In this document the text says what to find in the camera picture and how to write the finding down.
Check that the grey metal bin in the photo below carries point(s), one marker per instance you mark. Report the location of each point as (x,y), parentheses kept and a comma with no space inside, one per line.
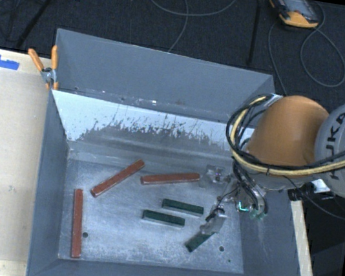
(130,235)

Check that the black cylinder on white bracket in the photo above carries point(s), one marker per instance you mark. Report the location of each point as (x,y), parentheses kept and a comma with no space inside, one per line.
(301,192)

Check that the dark green flat block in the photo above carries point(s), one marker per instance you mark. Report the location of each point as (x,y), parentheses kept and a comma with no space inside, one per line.
(196,242)
(163,217)
(182,207)

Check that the red-brown flat block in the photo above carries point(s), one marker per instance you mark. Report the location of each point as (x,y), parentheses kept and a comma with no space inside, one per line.
(117,178)
(77,223)
(169,178)

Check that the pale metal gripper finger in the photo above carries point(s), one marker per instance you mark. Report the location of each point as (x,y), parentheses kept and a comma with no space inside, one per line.
(216,175)
(215,221)

